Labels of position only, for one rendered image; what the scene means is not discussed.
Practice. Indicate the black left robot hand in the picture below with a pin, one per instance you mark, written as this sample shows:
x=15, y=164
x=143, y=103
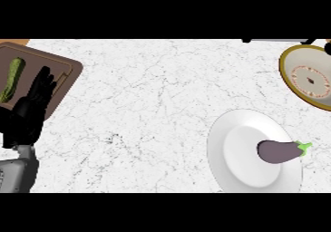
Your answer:
x=28, y=105

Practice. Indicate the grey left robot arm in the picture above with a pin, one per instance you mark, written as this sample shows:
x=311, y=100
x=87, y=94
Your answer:
x=13, y=173

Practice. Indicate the white plate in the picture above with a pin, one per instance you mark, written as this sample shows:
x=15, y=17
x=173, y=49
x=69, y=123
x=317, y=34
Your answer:
x=242, y=157

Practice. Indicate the white bowl with gold rim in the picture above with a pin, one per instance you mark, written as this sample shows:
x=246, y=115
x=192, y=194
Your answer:
x=311, y=78

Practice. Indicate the green cucumber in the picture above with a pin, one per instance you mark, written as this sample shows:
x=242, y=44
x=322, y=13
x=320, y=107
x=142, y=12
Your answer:
x=10, y=80

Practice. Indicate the brown cutting board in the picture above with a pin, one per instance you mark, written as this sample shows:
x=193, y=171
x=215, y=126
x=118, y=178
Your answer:
x=41, y=65

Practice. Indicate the tan wooden object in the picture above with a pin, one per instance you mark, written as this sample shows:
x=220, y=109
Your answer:
x=6, y=41

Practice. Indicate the purple eggplant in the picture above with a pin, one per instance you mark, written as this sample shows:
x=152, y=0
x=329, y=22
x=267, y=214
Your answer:
x=279, y=151

